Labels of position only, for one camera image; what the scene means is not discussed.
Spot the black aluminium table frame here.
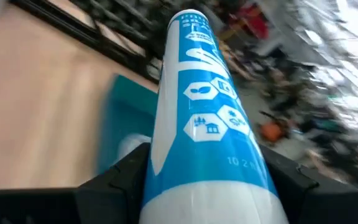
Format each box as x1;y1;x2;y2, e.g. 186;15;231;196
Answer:
9;0;162;82

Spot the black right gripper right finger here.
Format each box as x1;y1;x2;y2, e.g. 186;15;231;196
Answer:
259;144;320;224

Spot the teal blue plastic tray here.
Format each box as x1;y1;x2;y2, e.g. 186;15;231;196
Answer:
96;73;158;175

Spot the blue white sealant tube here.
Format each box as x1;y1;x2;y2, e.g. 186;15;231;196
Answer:
116;133;152;164
138;8;290;224

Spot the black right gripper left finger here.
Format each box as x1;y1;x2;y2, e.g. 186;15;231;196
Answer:
75;142;152;224

